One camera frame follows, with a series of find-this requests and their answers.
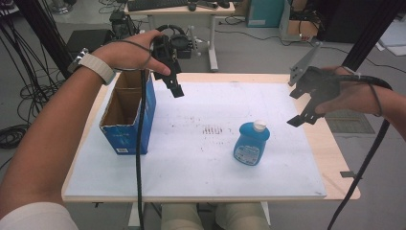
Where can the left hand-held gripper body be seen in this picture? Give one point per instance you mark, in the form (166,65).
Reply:
(166,51)

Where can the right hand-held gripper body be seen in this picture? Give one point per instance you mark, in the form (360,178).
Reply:
(320,84)

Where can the blue bottle with white cap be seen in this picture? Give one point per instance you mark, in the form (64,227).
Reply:
(250,143)

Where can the blue cardboard box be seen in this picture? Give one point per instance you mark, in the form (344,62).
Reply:
(127,140)

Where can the person's right hand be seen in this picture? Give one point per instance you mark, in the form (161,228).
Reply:
(354,94)

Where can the person's left hand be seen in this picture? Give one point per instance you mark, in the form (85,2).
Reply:
(127,52)

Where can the desk with white legs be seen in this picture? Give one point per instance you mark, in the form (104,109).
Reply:
(178,10)

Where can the black keyboard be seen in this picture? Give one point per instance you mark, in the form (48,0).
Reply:
(156,4)

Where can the grey floor grate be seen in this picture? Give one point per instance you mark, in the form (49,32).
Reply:
(349,123)

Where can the black electronics unit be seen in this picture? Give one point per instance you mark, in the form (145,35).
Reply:
(123,25)

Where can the black computer mouse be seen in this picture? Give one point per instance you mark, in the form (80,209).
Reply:
(192,7)

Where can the open cardboard box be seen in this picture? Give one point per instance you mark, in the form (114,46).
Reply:
(303,28)

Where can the wristwatch with white band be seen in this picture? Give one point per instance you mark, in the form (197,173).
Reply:
(99,65)

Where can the flat black case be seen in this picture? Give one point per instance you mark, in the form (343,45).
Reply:
(89,40)

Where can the black metal stand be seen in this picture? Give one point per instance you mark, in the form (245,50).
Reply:
(376,28)
(41,32)

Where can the white table mat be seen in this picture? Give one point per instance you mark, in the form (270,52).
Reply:
(198,166)

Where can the teal box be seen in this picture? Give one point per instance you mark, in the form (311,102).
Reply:
(265,12)

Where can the person's right leg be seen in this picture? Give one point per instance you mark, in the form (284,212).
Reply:
(242,218)

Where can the person's leg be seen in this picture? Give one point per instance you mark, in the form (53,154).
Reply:
(242,218)
(182,218)

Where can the person's left leg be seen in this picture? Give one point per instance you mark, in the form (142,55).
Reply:
(182,218)

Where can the white sleeve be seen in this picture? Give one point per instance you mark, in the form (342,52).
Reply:
(35,218)

